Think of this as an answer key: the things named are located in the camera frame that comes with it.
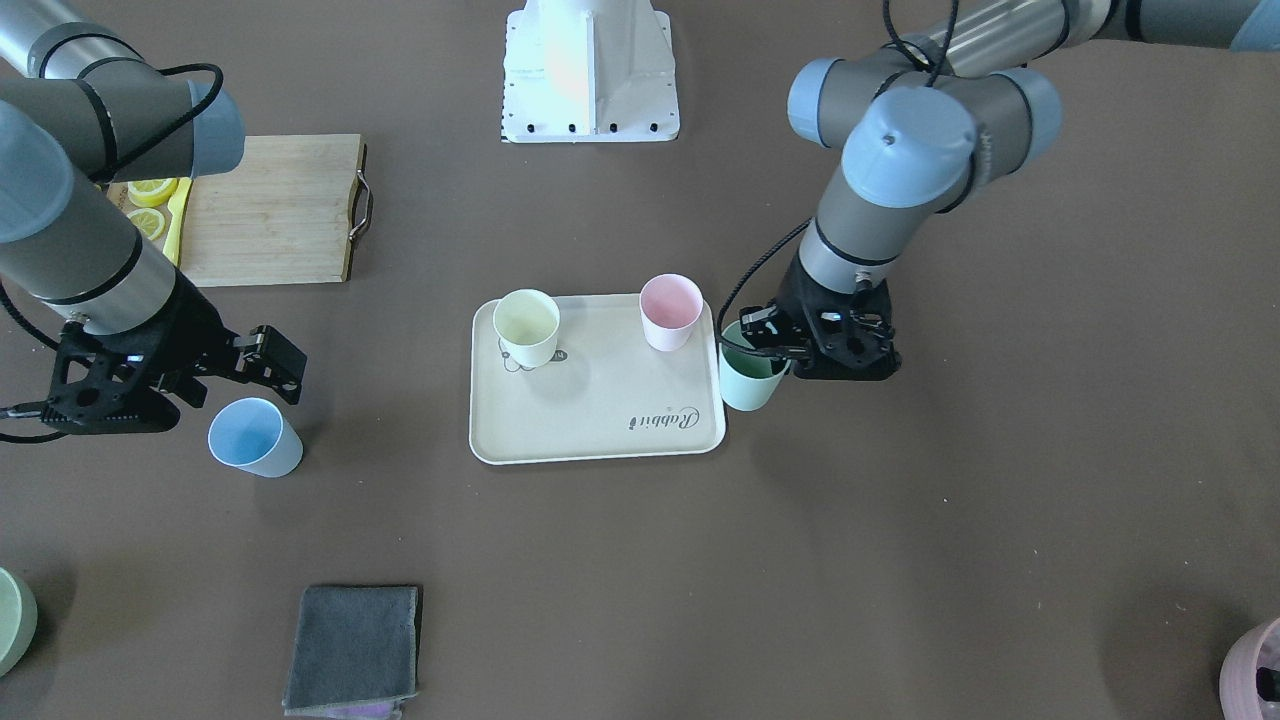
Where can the pink cup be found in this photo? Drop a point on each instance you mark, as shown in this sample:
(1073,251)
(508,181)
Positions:
(670,307)

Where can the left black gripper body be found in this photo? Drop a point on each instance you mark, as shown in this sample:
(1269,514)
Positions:
(797,296)

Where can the mint green bowl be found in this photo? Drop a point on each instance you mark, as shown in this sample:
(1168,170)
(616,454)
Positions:
(19,618)

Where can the lemon half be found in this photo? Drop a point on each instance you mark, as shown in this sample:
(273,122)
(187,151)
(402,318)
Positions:
(151,193)
(150,222)

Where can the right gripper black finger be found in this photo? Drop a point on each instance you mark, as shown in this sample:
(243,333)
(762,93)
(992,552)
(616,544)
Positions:
(267,358)

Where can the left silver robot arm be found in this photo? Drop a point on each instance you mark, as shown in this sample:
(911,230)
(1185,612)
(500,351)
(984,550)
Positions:
(921,124)

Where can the yellow plastic knife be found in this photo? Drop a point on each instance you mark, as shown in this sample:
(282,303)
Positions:
(176,206)

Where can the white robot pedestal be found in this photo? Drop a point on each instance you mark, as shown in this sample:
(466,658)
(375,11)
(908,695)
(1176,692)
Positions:
(589,72)

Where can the grey folded cloth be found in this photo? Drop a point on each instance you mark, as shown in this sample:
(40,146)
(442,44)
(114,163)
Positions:
(355,652)

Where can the cream yellow cup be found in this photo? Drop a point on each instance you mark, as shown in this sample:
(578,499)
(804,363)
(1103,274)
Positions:
(527,323)

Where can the pink mixing bowl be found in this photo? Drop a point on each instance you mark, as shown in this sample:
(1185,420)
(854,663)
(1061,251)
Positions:
(1248,678)

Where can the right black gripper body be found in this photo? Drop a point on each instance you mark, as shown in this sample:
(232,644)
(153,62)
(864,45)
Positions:
(196,330)

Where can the cream rectangular tray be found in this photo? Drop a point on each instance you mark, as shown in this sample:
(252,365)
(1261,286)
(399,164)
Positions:
(606,394)

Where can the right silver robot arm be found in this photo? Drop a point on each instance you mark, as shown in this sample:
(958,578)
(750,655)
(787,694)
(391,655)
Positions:
(87,111)

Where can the blue cup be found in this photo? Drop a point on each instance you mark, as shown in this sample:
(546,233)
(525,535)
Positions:
(252,435)

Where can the green cup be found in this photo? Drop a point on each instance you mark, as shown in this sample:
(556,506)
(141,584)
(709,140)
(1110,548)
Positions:
(747,381)

